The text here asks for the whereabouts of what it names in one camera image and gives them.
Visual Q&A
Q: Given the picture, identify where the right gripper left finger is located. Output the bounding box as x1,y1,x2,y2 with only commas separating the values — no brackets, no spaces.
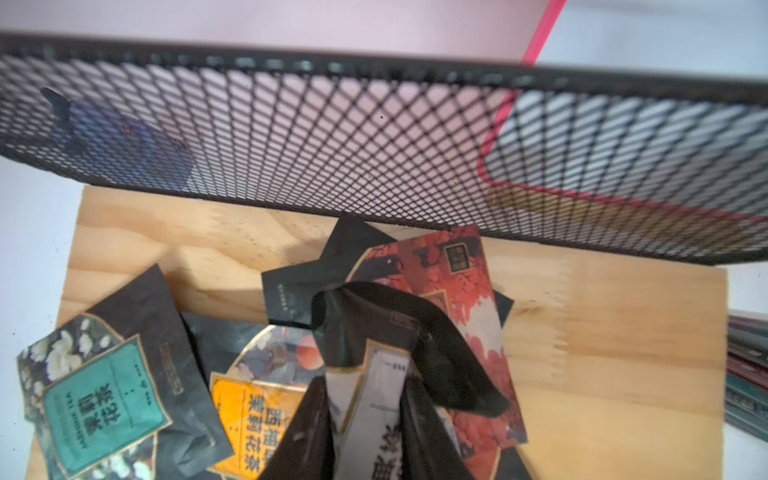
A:
258,376,335,480

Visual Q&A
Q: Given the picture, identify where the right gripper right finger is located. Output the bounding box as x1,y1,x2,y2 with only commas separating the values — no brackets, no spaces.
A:
400,376,473,480

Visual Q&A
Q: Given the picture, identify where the orange label tea bag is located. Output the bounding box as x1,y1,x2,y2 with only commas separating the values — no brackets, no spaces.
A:
182,312,325,479

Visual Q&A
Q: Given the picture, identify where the white label tea bag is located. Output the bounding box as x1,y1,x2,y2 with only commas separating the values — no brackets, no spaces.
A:
310,280,511,480

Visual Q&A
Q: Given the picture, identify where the earl grey red tea bag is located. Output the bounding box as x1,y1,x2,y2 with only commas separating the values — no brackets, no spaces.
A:
262,217,530,479

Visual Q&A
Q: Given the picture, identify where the green label tea bag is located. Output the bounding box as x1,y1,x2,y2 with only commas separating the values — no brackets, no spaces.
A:
17,266,233,479

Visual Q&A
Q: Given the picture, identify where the blue lidded pencil tube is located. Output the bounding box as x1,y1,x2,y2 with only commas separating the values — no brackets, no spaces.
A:
725,310,767,442

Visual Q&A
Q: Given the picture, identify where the pink framed whiteboard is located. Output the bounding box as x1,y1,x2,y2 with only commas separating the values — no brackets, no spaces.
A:
478,1,767,223

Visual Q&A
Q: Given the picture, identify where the black wire two-tier shelf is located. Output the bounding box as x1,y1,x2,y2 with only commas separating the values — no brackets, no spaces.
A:
1,32,767,479

